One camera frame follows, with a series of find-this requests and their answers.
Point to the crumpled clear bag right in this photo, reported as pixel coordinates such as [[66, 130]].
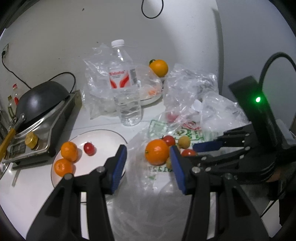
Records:
[[193, 96]]

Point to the steel gas stove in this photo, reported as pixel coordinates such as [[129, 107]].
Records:
[[48, 130]]

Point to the brass stove knob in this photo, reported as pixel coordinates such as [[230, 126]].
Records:
[[31, 140]]

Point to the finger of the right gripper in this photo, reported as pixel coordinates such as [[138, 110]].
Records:
[[217, 165], [208, 145]]

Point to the clear bag behind bottle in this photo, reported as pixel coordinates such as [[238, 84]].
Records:
[[97, 94]]

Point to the yellow longan by orange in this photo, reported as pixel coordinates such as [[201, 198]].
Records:
[[168, 163]]

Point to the white dish under bag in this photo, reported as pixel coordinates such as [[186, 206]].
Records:
[[150, 91]]

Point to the lower mandarin on plate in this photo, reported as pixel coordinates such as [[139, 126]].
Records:
[[63, 167]]

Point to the white round plate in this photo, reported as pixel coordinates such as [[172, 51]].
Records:
[[106, 144]]

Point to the upper mandarin on plate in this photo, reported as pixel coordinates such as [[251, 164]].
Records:
[[69, 151]]

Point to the red cherry tomato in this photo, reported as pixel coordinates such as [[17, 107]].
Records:
[[89, 149], [188, 152]]

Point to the black wok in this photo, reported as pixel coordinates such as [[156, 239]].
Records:
[[40, 99]]

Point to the orange with green leaf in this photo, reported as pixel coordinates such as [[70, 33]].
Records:
[[159, 67]]

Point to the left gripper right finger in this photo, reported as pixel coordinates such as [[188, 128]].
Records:
[[236, 217]]

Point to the mandarin on plate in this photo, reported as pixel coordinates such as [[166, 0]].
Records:
[[69, 151], [63, 167]]

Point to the red capped sauce bottle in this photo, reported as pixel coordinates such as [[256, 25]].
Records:
[[16, 94]]

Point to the red tomato near orange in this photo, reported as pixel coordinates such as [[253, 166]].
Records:
[[169, 140]]

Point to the clear water bottle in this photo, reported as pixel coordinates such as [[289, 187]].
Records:
[[124, 84]]

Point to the large orange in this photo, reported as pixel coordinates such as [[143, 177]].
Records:
[[156, 152]]

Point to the printed plastic bag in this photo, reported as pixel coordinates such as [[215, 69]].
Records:
[[148, 204]]

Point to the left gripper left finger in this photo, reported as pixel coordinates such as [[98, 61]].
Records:
[[59, 217]]

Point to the yellow wooden wok handle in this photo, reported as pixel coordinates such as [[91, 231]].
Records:
[[6, 142]]

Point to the yellow longan upper right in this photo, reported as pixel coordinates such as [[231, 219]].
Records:
[[184, 142]]

